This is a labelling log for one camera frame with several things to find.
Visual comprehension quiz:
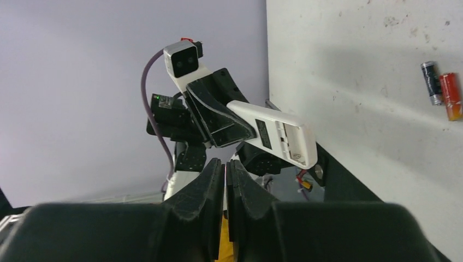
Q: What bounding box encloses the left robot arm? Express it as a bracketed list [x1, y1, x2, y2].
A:
[141, 68, 291, 186]

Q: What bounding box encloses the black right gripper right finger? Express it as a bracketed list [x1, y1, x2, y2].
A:
[226, 160, 440, 261]

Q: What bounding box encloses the red orange battery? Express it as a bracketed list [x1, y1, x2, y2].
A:
[439, 73, 462, 121]

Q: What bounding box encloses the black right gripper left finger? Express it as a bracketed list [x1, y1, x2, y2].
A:
[1, 158, 222, 261]

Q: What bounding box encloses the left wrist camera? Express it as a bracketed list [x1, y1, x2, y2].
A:
[163, 38, 203, 78]

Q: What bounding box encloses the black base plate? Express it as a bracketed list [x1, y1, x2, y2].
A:
[309, 145, 449, 261]

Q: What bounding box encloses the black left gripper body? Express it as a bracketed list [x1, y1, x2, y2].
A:
[170, 63, 240, 149]

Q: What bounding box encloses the black battery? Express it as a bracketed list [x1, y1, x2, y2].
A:
[420, 61, 443, 105]

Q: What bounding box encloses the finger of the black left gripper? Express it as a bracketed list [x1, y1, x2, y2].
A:
[187, 79, 256, 148]
[212, 68, 249, 105]

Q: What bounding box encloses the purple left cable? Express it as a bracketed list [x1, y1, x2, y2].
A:
[140, 47, 176, 192]

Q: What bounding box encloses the white remote control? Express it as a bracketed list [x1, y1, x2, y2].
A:
[227, 100, 318, 170]

